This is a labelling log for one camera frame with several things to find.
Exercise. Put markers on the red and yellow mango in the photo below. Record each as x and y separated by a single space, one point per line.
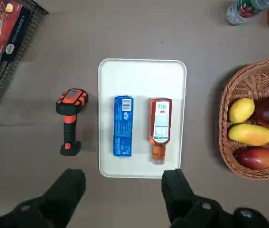
258 158

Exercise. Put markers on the brown blue chocolate cookie box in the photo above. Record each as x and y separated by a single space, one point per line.
3 26

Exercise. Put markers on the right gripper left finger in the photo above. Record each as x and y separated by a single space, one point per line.
60 194

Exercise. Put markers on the blue Oreo cookie pack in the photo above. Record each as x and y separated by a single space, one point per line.
123 128

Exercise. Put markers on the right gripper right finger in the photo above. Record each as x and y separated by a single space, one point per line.
181 197

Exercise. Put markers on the white rectangular tray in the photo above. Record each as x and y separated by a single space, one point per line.
141 76

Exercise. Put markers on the clear water bottle green label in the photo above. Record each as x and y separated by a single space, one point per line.
239 12

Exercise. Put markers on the brown wicker basket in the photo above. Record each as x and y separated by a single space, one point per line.
253 76

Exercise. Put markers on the long yellow mango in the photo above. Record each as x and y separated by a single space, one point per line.
249 134

